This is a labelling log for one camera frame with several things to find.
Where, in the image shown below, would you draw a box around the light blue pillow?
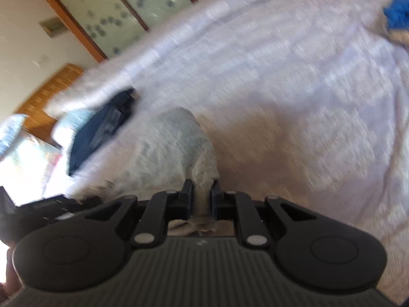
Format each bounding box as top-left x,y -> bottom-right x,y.
51,109 -> 95,148

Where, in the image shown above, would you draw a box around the blue garment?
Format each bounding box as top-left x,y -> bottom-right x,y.
384,0 -> 409,30

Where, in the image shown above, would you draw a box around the beige garment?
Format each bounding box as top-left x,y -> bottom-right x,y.
388,29 -> 409,47

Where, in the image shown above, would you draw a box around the white floral pillow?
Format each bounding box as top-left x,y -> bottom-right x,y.
0,113 -> 63,205

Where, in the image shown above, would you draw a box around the wall thermostat panel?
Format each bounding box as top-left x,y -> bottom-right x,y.
39,17 -> 68,38

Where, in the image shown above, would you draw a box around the light grey pants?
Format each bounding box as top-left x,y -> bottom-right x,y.
67,107 -> 234,236

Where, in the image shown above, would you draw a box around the dark navy folded pants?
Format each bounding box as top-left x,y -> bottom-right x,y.
67,88 -> 136,177

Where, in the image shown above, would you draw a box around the frosted glass wardrobe door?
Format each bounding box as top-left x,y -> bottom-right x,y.
47,0 -> 199,62

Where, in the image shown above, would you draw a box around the lavender embroidered bedspread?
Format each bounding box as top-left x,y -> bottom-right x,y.
41,0 -> 409,304

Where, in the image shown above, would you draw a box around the wooden headboard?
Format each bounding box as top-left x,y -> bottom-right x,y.
15,64 -> 84,143

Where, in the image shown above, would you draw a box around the rolled lavender quilt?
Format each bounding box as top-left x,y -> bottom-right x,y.
44,0 -> 318,119

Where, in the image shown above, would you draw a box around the wall switch plate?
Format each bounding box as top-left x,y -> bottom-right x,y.
33,54 -> 50,68

